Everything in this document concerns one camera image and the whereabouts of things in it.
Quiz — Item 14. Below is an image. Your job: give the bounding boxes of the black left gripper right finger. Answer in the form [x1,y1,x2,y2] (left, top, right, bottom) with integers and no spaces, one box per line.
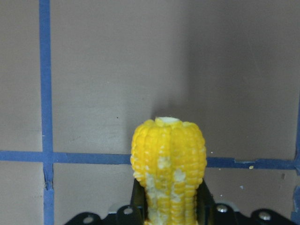
[196,181,295,225]

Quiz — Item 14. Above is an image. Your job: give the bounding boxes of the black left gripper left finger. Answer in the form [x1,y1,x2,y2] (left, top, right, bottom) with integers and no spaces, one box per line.
[66,180,147,225]

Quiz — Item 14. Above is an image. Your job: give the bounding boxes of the yellow corn cob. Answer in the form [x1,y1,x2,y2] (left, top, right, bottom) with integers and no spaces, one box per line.
[130,117,207,225]

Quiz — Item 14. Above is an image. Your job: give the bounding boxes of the brown paper table mat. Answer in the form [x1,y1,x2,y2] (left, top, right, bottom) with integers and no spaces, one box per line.
[0,0,300,225]

